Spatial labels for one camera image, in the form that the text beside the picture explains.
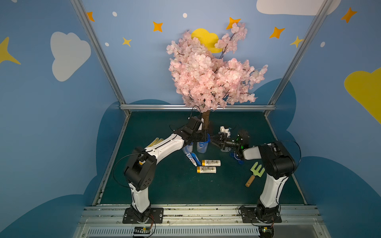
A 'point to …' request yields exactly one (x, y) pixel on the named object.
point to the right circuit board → (266, 231)
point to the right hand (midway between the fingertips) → (212, 138)
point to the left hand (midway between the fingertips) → (208, 134)
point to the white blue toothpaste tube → (192, 159)
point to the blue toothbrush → (196, 159)
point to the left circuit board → (141, 230)
